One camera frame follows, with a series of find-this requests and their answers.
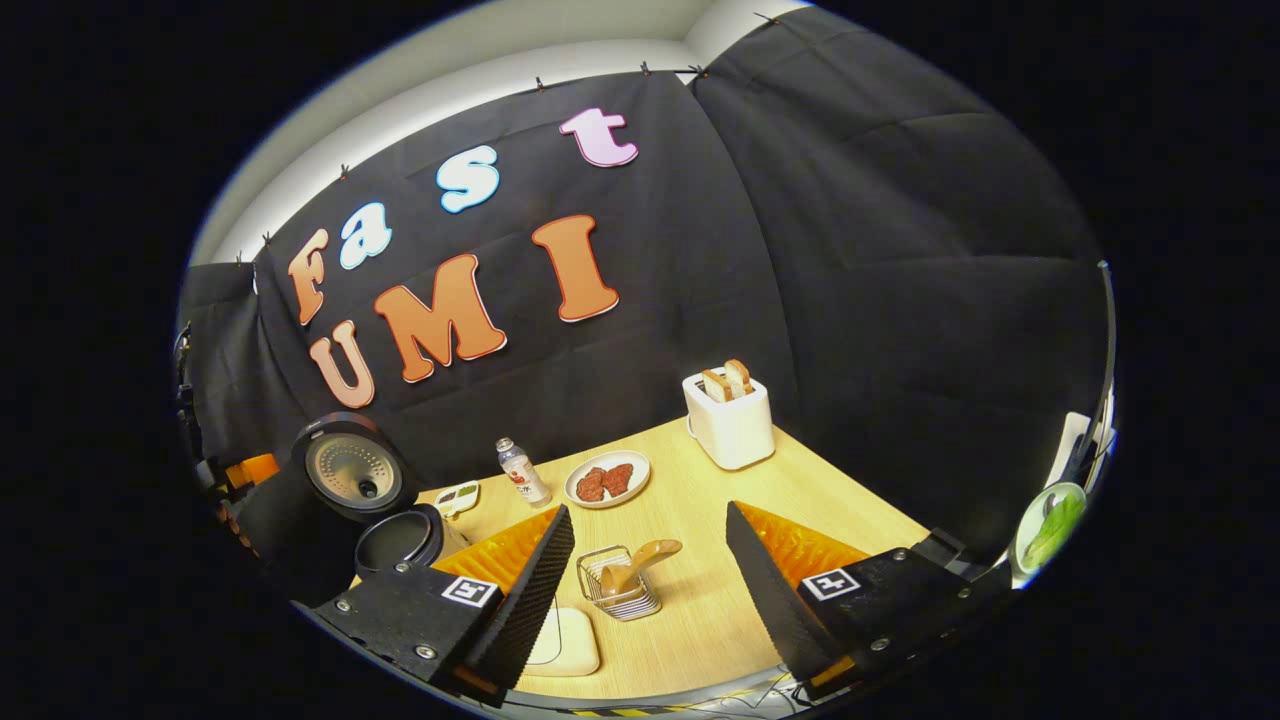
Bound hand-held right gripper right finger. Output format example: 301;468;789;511
724;500;1003;713

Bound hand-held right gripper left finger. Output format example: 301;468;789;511
295;505;576;709

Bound white rice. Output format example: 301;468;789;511
525;610;596;673

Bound dark rice cooker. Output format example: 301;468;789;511
290;412;471;583

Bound wire chopstick holder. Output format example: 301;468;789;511
577;545;663;622

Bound wooden spoon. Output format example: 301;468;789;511
600;539;684;599

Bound clear plastic box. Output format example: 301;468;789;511
515;605;601;678

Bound clear plastic bottle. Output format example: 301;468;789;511
496;437;553;509

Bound white round plate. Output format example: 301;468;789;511
565;450;652;510

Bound white divided dish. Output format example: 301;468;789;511
435;481;482;521

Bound white toaster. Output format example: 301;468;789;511
682;368;776;471

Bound white bowl of green vegetables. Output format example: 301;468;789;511
1012;482;1088;578

